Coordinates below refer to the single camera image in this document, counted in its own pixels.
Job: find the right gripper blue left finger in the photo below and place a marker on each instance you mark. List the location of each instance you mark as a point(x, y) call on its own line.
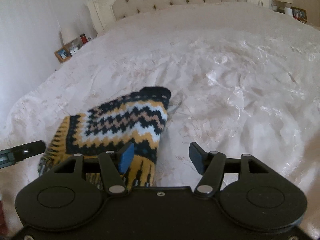
point(113, 166)

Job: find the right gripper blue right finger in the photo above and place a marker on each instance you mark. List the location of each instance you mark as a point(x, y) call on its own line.
point(210, 165)

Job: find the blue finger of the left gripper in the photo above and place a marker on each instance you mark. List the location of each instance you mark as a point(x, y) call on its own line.
point(18, 153)

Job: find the black yellow white patterned sweater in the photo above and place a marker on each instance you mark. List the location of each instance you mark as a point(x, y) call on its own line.
point(138, 117)

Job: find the white satin bedspread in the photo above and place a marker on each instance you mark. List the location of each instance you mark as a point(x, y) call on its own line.
point(243, 79)

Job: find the left bedside table lamp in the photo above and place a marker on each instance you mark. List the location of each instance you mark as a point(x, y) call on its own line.
point(68, 33)

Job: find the left wooden picture frame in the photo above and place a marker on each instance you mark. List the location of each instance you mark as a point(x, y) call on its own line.
point(63, 54)

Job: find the small silver picture frame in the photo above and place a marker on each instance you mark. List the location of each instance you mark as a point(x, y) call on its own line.
point(73, 48)

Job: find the right bedside picture frame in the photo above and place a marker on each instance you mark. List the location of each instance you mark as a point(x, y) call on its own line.
point(299, 14)

